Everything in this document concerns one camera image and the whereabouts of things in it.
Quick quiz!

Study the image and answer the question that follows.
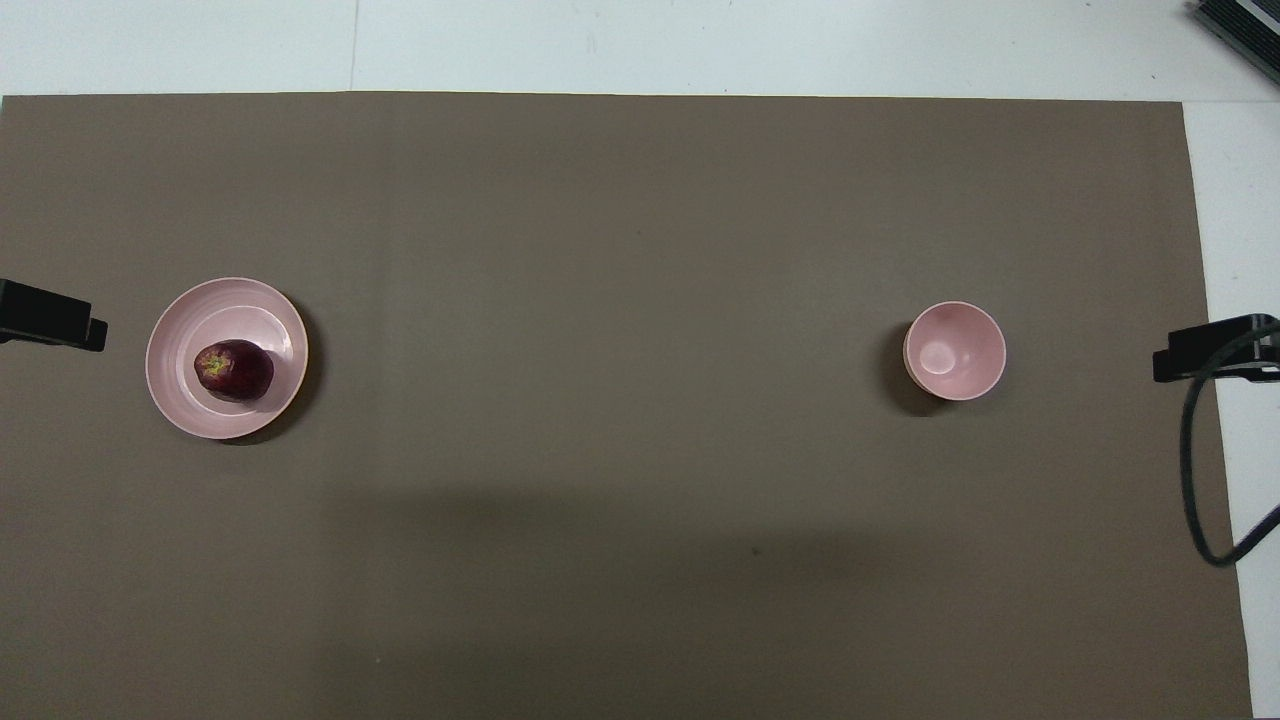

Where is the dark red apple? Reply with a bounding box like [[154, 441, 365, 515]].
[[194, 339, 276, 403]]

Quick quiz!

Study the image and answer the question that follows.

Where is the pink plate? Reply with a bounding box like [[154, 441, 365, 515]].
[[145, 277, 310, 441]]

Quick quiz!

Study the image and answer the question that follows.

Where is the pink bowl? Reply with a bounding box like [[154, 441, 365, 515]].
[[903, 301, 1007, 402]]

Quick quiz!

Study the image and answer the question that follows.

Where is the grey ribbed metal device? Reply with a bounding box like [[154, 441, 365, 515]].
[[1188, 0, 1280, 85]]

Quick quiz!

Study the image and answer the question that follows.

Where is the brown table mat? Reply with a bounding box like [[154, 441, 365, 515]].
[[0, 92, 1253, 720]]

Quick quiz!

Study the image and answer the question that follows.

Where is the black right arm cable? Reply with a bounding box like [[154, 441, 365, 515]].
[[1179, 320, 1280, 569]]

